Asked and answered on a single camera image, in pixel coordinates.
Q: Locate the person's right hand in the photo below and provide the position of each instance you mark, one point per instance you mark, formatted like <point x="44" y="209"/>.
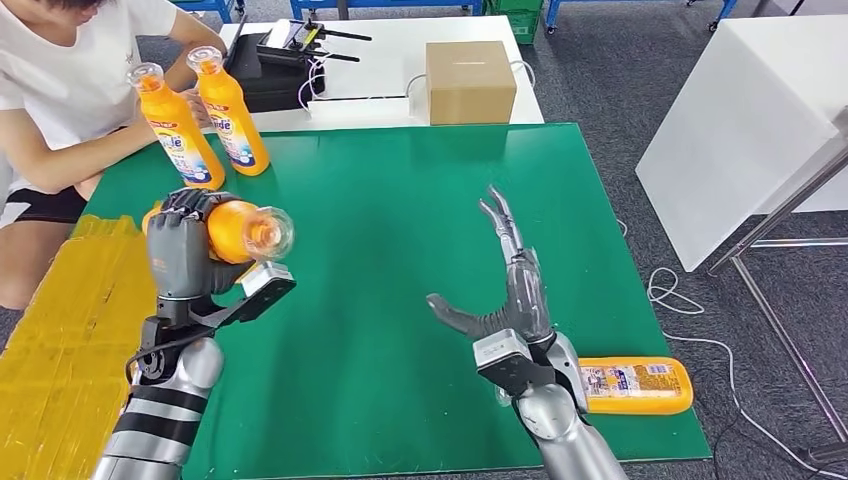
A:
<point x="197" y="109"/>

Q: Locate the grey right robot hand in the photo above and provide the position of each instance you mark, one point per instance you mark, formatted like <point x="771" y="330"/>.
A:
<point x="526" y="298"/>

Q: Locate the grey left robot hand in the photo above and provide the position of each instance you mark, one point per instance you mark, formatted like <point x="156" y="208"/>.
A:
<point x="179" y="258"/>

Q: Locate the orange detergent bottle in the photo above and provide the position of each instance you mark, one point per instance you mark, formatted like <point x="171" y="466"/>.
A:
<point x="636" y="391"/>
<point x="182" y="146"/>
<point x="235" y="132"/>
<point x="228" y="232"/>

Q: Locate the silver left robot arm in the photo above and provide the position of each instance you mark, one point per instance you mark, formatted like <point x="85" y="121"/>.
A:
<point x="166" y="397"/>

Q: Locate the black carrying case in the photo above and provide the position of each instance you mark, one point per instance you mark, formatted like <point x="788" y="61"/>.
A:
<point x="281" y="86"/>

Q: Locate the blue metal rack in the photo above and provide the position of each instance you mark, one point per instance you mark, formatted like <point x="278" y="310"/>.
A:
<point x="554" y="14"/>
<point x="212" y="6"/>
<point x="403" y="6"/>

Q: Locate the black remote controller with antennas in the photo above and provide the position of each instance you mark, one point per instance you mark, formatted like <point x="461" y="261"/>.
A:
<point x="293" y="45"/>

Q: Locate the yellow taped cardboard sheet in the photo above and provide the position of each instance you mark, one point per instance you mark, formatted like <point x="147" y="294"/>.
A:
<point x="66" y="344"/>

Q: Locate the person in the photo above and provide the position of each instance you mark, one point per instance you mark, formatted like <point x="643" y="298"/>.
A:
<point x="60" y="73"/>

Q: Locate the green table board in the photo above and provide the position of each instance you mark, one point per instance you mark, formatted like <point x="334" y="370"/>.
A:
<point x="397" y="199"/>

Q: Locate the brown cardboard box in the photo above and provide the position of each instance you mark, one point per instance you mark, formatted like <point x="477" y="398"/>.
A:
<point x="470" y="86"/>

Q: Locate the large white table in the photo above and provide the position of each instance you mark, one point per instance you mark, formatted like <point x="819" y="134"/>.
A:
<point x="732" y="132"/>

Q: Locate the green plastic crate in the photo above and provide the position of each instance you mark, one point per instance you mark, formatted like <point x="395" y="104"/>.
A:
<point x="523" y="23"/>

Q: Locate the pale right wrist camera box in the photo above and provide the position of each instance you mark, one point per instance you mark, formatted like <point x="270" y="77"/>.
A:
<point x="507" y="361"/>

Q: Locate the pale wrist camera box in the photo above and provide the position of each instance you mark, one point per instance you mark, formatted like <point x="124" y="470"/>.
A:
<point x="268" y="281"/>
<point x="507" y="361"/>

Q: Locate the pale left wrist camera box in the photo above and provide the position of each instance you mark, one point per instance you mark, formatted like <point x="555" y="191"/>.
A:
<point x="268" y="281"/>

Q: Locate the grey metal table frame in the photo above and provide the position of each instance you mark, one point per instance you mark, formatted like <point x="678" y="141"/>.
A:
<point x="780" y="212"/>

